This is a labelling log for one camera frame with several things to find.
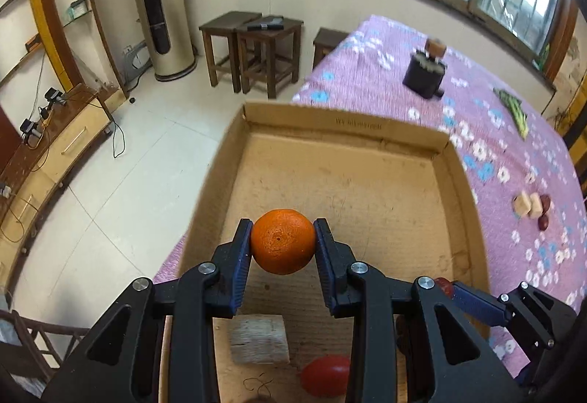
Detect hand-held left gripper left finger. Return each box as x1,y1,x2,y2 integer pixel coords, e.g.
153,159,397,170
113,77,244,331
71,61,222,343
41,217,255,403

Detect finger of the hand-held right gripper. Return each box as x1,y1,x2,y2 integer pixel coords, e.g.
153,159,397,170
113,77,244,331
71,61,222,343
452,281,576,351

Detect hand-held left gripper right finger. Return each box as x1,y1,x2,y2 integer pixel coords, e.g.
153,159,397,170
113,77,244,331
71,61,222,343
313,217,524,403

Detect orange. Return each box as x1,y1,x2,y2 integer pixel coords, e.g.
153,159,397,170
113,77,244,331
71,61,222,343
250,208,317,276

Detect cardboard box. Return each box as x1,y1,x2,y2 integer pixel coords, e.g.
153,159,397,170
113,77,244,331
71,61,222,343
158,99,491,403

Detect red tomato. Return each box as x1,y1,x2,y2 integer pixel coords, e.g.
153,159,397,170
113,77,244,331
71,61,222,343
300,355,351,399

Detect black thread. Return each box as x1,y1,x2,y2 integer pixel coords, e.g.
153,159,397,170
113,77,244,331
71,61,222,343
243,375,272,395

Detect purple floral blanket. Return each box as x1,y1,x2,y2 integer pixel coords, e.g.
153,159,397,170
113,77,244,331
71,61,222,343
153,14,587,385

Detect green leafy vegetable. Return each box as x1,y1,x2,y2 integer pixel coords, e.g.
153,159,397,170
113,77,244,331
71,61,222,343
493,88,530,139

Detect dark wooden chair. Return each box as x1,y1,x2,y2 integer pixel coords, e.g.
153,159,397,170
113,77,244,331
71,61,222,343
0,309,92,403

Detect wooden low cabinet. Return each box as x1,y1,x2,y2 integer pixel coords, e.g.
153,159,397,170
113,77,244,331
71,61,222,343
0,84,114,289

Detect beige tower air conditioner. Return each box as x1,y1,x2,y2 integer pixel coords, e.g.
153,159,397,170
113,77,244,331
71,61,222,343
126,0,197,82

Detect dark wooden stool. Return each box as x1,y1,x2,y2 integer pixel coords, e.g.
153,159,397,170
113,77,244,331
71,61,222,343
234,15,304,99
313,27,351,70
198,11,262,87

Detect small wooden block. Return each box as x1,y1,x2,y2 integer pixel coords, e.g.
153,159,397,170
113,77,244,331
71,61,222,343
424,37,448,60

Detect black remote control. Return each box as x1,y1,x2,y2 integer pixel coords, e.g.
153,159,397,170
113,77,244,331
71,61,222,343
247,17,285,32

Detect small green box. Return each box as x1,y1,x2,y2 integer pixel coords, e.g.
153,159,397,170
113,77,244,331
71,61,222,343
66,0,91,21

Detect black floor cable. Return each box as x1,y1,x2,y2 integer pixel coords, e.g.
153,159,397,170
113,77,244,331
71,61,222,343
110,119,127,159

